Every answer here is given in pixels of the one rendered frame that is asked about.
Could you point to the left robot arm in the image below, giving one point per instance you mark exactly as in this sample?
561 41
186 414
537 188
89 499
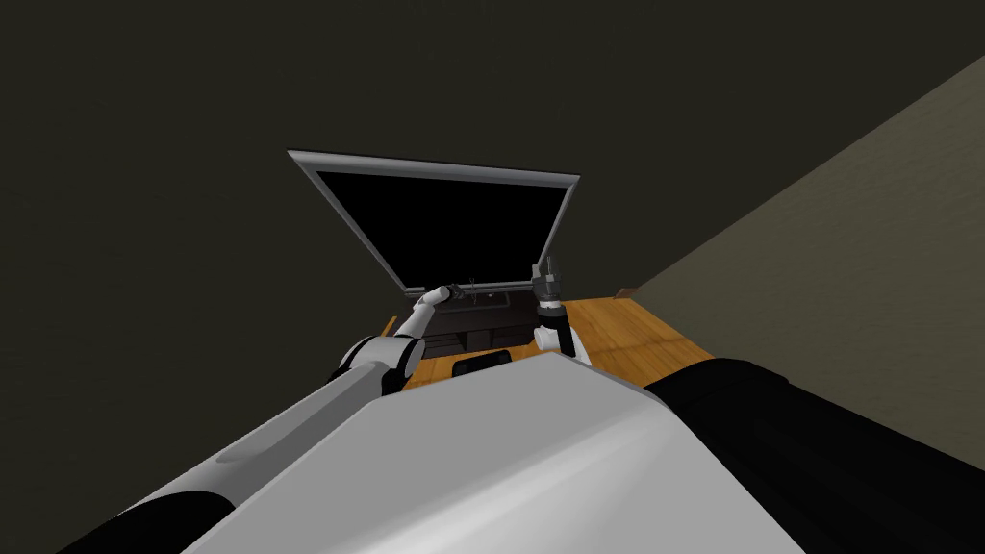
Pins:
323 404

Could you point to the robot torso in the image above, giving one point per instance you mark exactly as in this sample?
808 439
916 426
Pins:
492 462

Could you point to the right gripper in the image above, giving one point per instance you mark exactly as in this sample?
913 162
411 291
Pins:
549 283

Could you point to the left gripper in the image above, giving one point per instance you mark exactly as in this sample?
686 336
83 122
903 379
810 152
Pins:
457 292

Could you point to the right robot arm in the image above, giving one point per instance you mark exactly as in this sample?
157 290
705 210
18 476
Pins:
808 454

